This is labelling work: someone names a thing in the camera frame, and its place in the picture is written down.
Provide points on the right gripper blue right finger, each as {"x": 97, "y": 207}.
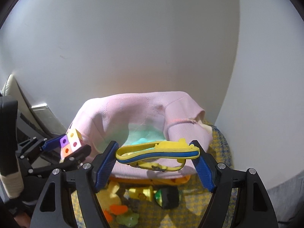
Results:
{"x": 253, "y": 206}

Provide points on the colourful cube block toy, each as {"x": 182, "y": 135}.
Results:
{"x": 70, "y": 142}

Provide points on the yellow blue woven blanket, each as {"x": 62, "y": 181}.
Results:
{"x": 194, "y": 198}

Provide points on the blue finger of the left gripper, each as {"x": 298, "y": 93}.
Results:
{"x": 52, "y": 144}
{"x": 77, "y": 157}

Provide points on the yellow toy cup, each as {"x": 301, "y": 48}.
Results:
{"x": 142, "y": 193}

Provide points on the yellow blue strap toy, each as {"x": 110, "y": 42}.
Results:
{"x": 163, "y": 156}

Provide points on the black grey device stand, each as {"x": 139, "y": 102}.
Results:
{"x": 15, "y": 129}

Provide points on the person's hand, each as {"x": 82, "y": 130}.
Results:
{"x": 23, "y": 220}

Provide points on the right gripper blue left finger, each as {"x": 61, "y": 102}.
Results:
{"x": 54, "y": 207}

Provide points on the beige chair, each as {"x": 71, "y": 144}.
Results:
{"x": 11, "y": 88}

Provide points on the green ball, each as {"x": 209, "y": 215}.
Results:
{"x": 167, "y": 197}

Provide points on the orange plastic basket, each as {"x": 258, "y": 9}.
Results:
{"x": 136, "y": 181}

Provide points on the pink knitted cloth liner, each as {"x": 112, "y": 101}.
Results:
{"x": 136, "y": 118}

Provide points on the green rubber frog toy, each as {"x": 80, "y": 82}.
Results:
{"x": 128, "y": 219}

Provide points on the yellow plush duck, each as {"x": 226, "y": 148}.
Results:
{"x": 110, "y": 202}

